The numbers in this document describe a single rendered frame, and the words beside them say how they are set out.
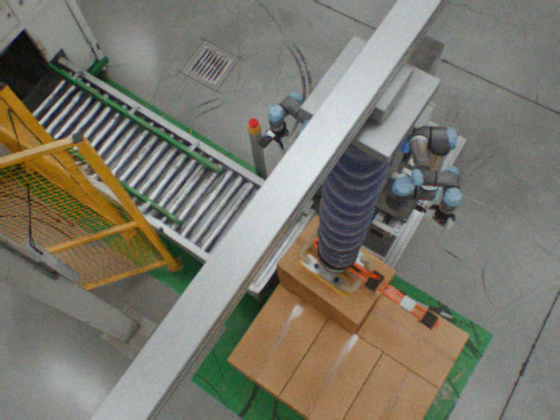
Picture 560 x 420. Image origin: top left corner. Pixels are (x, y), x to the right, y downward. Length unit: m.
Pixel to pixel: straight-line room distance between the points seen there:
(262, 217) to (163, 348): 0.38
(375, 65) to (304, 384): 2.59
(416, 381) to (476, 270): 1.18
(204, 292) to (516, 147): 4.09
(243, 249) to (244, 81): 3.92
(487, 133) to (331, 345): 2.30
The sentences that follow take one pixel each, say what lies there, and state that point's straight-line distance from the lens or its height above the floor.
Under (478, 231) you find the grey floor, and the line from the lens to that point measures 4.81.
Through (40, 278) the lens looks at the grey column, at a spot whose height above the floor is 1.69.
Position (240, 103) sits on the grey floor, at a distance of 5.12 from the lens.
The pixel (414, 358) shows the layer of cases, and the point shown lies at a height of 0.54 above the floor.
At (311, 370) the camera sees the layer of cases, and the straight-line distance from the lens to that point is 3.84.
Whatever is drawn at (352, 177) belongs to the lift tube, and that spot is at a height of 2.51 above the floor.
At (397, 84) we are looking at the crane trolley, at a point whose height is 2.96.
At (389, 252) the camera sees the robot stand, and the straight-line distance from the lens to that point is 4.37.
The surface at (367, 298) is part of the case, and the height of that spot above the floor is 0.94.
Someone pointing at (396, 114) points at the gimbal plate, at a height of 2.88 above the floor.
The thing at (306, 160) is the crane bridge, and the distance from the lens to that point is 1.46.
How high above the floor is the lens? 4.37
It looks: 70 degrees down
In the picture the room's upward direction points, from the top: 7 degrees counter-clockwise
